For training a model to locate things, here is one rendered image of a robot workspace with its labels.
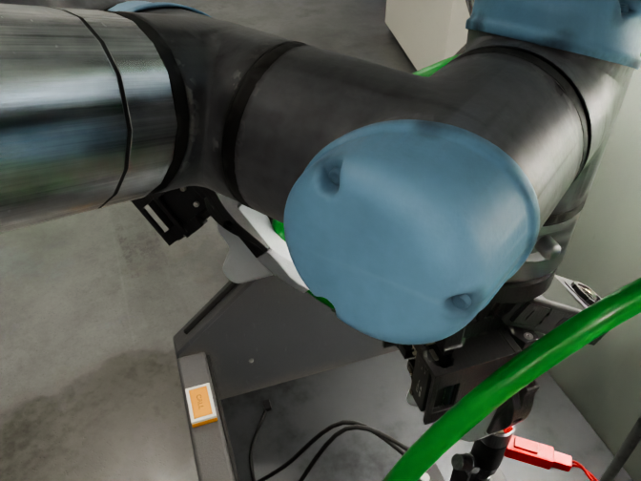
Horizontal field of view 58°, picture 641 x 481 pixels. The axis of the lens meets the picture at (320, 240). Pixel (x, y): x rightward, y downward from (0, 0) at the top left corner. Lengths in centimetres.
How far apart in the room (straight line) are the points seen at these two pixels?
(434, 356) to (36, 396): 182
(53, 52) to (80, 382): 191
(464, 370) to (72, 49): 28
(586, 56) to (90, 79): 19
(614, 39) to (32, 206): 22
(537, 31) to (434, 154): 10
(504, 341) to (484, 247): 22
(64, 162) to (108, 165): 2
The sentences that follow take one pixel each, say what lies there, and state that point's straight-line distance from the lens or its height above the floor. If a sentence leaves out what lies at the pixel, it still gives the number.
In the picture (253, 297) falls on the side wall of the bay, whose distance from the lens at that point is 75.
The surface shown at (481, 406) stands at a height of 132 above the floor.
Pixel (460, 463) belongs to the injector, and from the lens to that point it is 56.
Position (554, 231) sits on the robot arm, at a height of 138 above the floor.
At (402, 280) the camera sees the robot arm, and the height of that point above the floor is 144.
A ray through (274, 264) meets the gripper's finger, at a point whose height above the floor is 125.
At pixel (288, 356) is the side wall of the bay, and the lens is 86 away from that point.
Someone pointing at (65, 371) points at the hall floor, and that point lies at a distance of 213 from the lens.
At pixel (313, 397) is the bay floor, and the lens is 89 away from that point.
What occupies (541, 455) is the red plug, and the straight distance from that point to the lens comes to 56.
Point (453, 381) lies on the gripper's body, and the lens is 38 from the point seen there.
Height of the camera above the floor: 156
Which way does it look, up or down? 40 degrees down
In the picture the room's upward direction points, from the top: straight up
